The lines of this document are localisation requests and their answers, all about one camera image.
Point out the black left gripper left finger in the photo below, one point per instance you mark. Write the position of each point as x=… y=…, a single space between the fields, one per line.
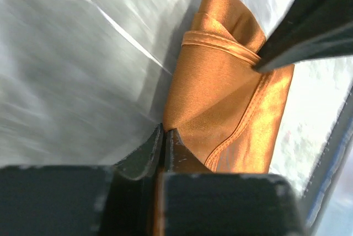
x=83 y=199

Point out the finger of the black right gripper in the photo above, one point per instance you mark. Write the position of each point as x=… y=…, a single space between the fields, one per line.
x=310 y=30

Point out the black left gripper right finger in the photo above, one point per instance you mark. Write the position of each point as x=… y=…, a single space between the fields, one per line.
x=196 y=201

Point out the orange cloth napkin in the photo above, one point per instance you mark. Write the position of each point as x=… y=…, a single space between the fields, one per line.
x=227 y=114

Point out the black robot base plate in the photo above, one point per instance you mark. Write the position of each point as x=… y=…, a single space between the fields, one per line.
x=326 y=171

